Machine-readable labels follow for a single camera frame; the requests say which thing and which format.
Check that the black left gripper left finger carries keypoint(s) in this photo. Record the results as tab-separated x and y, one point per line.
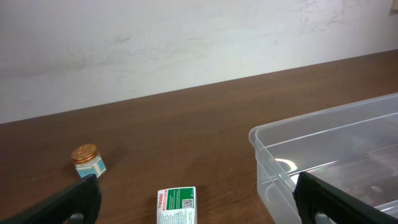
78	203

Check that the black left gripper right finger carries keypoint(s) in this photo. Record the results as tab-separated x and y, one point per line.
317	200

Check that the white green medicine box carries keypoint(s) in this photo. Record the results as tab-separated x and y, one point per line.
177	206

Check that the clear plastic container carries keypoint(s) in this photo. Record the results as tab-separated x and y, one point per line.
352	147

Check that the small jar gold lid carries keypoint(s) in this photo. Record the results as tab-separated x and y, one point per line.
87	160

